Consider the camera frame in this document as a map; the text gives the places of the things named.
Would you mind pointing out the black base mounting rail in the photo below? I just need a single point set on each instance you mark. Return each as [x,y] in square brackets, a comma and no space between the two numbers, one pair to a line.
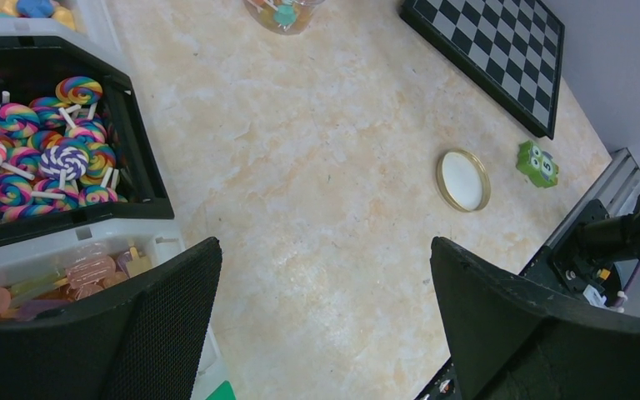
[561,266]

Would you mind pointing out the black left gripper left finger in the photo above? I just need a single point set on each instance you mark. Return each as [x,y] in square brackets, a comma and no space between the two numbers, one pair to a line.
[140,339]

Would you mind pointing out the white bin orange gummies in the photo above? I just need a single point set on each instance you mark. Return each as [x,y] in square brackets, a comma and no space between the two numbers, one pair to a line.
[58,269]

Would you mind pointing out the white round jar lid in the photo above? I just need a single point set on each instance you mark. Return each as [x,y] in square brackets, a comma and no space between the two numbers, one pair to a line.
[463,181]

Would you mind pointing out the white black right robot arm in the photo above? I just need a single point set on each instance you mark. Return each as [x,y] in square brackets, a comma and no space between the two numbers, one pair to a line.
[612,240]

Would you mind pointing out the black bin mixed candies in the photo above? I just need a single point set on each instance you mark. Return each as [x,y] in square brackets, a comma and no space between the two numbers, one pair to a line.
[73,148]

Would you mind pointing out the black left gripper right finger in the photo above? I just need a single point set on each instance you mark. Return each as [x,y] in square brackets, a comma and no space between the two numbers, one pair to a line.
[511,338]

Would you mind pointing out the green owl number card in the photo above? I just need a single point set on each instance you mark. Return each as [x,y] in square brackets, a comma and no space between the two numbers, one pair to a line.
[538,166]

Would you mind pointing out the black white chessboard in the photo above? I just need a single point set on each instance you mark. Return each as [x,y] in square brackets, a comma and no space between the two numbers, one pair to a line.
[513,50]

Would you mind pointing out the white bin round candies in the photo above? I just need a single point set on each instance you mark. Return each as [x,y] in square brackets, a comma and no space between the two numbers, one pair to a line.
[86,24]

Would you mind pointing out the clear glass jar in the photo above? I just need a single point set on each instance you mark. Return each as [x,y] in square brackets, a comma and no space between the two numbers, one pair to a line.
[286,17]

